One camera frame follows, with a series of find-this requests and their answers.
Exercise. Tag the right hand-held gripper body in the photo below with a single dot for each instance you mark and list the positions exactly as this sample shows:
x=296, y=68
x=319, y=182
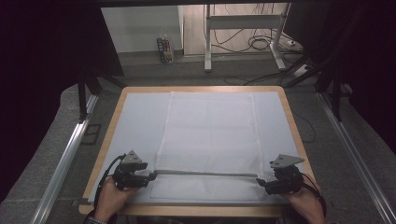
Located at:
x=286, y=182

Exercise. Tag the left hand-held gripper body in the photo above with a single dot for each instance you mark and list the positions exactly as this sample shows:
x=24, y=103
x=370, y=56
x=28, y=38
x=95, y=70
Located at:
x=127, y=177

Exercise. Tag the white mesh laundry bag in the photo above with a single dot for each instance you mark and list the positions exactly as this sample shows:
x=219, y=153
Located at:
x=210, y=137

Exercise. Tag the person's left hand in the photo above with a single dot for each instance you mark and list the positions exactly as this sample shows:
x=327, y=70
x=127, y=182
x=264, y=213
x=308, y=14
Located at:
x=109, y=202

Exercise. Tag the person's right hand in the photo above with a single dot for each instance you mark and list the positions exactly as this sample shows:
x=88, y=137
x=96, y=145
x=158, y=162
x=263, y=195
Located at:
x=308, y=205

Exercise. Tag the pale blue table mat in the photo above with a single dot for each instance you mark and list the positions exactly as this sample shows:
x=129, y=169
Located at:
x=137, y=124

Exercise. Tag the black metal stand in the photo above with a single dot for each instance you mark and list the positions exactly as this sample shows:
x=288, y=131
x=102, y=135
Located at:
x=82, y=96
x=336, y=99

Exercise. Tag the white power strip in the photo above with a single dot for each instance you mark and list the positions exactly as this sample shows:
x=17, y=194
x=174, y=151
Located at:
x=301, y=70

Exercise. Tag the pack of bottles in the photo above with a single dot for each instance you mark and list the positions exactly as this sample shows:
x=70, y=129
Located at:
x=165, y=49

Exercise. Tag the black rectangular frame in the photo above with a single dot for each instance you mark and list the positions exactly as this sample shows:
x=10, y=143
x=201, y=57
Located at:
x=91, y=134

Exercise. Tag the aluminium rail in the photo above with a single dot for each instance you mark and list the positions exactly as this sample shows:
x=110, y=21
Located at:
x=355, y=155
x=62, y=165

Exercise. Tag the white metal desk frame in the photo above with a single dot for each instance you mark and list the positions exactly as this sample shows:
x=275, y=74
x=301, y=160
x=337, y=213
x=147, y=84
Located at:
x=243, y=21

